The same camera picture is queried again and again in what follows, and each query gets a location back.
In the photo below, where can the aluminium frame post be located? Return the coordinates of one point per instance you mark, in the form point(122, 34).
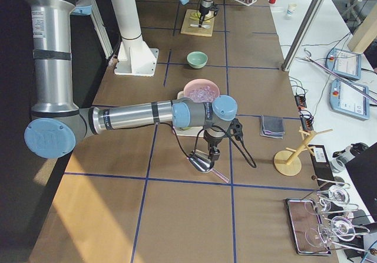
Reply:
point(308, 19)

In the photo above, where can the wooden mug tree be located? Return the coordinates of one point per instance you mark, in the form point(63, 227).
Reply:
point(287, 161)

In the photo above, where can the metal ice scoop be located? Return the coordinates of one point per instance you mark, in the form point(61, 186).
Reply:
point(203, 164)

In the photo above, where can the upper teach pendant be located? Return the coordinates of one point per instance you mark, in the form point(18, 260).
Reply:
point(344, 63)

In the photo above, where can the clear ice cubes pile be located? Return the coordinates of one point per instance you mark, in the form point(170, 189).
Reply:
point(202, 94)

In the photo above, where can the grey folded cloth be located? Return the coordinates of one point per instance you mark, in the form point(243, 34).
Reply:
point(271, 126)

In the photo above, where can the mint green bowl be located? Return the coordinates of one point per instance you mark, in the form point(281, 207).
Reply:
point(197, 59)

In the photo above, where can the lower teach pendant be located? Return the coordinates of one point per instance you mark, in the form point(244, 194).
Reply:
point(346, 100)

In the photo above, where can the white paper cup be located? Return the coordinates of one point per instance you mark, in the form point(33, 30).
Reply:
point(290, 9)

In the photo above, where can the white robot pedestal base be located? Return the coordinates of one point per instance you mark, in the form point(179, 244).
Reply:
point(134, 57)

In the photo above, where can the teach pendant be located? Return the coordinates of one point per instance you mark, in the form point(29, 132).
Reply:
point(346, 100)
point(344, 63)

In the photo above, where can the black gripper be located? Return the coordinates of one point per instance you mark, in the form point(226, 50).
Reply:
point(203, 10)
point(212, 143)

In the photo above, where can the cream rectangular tray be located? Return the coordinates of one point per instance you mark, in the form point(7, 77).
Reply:
point(187, 131)

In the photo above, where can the bamboo cutting board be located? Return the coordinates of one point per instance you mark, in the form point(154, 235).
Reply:
point(187, 30)

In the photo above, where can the pink bowl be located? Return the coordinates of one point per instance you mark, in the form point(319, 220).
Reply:
point(197, 83)

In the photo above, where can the white plastic spoon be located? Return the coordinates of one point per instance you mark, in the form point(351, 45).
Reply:
point(194, 25)

